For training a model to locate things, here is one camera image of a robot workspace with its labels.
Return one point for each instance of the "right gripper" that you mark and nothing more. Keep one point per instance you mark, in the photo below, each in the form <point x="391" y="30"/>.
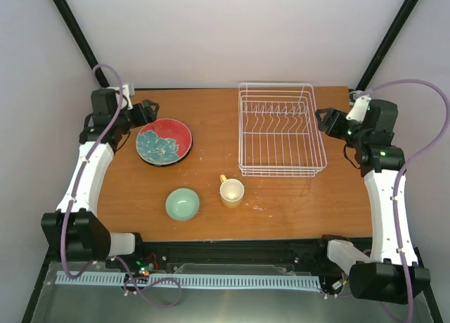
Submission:
<point x="333" y="117"/>

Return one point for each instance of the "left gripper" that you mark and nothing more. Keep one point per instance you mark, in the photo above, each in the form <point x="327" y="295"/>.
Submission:
<point x="140" y="117"/>

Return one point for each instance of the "red teal flower plate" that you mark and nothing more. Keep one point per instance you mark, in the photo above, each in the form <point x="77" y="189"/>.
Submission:
<point x="164" y="141"/>

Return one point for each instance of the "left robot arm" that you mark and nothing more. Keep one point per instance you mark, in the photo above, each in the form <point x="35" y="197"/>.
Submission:
<point x="74" y="228"/>

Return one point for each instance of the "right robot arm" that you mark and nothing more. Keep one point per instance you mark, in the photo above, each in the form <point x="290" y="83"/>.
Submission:
<point x="380" y="165"/>

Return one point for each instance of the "mint green bowl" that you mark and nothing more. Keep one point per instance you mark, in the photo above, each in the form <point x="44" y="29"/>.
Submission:
<point x="182" y="204"/>

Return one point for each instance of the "yellow mug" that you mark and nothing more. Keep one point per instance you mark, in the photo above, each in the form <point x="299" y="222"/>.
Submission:
<point x="231" y="191"/>

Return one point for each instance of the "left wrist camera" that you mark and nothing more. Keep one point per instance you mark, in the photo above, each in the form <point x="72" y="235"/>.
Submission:
<point x="127" y="94"/>

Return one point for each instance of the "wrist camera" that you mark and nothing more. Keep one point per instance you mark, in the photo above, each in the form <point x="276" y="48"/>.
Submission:
<point x="127" y="94"/>
<point x="360" y="102"/>

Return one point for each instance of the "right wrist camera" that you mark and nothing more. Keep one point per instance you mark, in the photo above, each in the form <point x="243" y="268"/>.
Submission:
<point x="360" y="102"/>

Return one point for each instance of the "white wire dish rack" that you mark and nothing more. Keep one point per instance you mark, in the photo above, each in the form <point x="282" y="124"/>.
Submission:
<point x="278" y="132"/>

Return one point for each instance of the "left black frame post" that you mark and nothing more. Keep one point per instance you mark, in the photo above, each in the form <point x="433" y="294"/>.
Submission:
<point x="76" y="32"/>

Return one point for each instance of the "black frame post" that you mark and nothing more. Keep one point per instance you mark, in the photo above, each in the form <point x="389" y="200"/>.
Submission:
<point x="386" y="43"/>
<point x="76" y="32"/>

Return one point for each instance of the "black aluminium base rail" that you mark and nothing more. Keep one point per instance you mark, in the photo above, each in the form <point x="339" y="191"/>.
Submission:
<point x="325" y="257"/>

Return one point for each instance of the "right black frame post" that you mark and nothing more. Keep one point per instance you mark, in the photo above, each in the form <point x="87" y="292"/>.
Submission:
<point x="386" y="43"/>

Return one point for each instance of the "light blue cable duct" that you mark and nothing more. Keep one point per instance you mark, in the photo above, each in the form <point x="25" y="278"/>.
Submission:
<point x="201" y="281"/>

